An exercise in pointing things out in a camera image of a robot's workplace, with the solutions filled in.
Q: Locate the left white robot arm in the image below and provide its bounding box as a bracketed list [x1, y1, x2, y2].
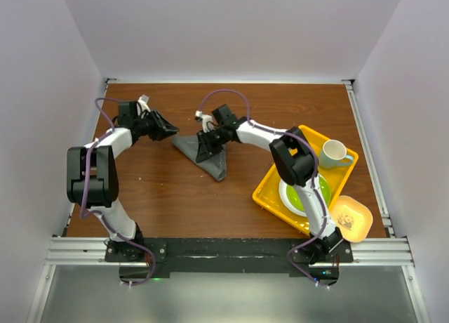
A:
[67, 107, 179, 262]

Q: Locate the green plate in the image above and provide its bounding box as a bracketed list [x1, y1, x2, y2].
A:
[286, 175, 333, 213]

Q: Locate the yellow plastic tray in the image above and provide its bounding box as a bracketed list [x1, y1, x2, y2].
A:
[253, 125, 358, 235]

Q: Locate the orange square plate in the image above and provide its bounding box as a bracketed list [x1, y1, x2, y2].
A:
[330, 195, 373, 243]

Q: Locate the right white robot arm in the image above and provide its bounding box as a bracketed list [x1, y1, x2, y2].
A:
[195, 113, 343, 262]

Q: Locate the white cup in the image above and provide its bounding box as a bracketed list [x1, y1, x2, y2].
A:
[319, 139, 354, 169]

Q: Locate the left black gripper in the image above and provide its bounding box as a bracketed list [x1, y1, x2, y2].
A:
[134, 109, 178, 142]

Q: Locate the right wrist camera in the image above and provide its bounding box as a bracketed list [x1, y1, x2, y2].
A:
[194, 104, 238, 132]

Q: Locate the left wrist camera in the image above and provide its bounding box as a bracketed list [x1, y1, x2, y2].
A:
[116, 95, 151, 128]

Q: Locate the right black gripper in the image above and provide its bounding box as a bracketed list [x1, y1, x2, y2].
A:
[196, 127, 228, 164]

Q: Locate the white plate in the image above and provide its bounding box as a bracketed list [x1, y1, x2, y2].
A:
[279, 173, 333, 218]

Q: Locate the grey cloth napkin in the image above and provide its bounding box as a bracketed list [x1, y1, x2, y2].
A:
[172, 135, 227, 182]

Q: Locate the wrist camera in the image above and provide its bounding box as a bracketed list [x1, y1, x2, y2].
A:
[116, 95, 151, 128]
[194, 104, 238, 132]

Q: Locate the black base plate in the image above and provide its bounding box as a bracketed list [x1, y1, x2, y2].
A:
[105, 238, 354, 285]

